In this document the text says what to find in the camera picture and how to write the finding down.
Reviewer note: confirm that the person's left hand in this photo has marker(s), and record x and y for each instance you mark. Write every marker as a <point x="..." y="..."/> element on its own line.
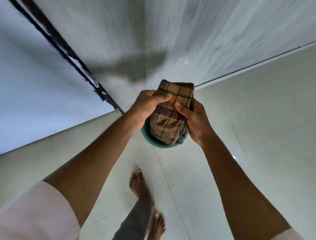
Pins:
<point x="145" y="102"/>

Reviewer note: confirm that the white sleeve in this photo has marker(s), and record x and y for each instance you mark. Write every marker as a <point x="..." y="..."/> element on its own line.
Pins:
<point x="287" y="235"/>
<point x="34" y="212"/>

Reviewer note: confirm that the teal plastic bucket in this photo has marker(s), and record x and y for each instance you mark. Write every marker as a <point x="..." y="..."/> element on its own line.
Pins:
<point x="148" y="138"/>

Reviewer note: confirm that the person's right thumb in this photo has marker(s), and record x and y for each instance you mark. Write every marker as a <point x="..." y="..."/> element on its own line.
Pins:
<point x="181" y="108"/>

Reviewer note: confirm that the grey trouser leg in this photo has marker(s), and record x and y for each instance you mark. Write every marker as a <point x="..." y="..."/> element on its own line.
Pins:
<point x="134" y="220"/>

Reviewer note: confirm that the person's left thumb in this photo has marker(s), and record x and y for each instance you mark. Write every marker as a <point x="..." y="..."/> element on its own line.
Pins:
<point x="165" y="97"/>

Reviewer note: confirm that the person's left foot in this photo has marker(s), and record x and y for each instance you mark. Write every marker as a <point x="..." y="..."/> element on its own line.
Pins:
<point x="138" y="184"/>

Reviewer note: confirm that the person's right hand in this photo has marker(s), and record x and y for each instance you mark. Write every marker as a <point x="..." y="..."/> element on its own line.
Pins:
<point x="196" y="123"/>

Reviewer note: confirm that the white left sleeve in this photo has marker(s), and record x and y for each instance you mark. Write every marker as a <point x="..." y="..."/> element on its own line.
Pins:
<point x="34" y="212"/>

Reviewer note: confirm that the person's left forearm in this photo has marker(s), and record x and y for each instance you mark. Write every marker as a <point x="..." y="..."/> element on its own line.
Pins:
<point x="91" y="168"/>

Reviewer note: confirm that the person's right forearm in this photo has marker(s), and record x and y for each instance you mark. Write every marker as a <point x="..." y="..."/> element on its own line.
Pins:
<point x="237" y="188"/>

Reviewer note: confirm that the white right sleeve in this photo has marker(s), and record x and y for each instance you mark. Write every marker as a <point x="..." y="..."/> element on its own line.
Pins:
<point x="287" y="235"/>

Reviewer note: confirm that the black door frame strip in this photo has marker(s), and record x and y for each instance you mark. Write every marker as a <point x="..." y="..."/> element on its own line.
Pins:
<point x="66" y="53"/>

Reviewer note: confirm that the brown checked cloth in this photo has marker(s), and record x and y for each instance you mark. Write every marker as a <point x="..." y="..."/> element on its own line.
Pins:
<point x="170" y="116"/>

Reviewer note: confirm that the person's foot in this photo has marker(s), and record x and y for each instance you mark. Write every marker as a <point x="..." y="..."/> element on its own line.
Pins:
<point x="138" y="184"/>
<point x="156" y="226"/>

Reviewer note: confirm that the person's right foot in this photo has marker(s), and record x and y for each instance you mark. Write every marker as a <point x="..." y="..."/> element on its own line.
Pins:
<point x="156" y="226"/>

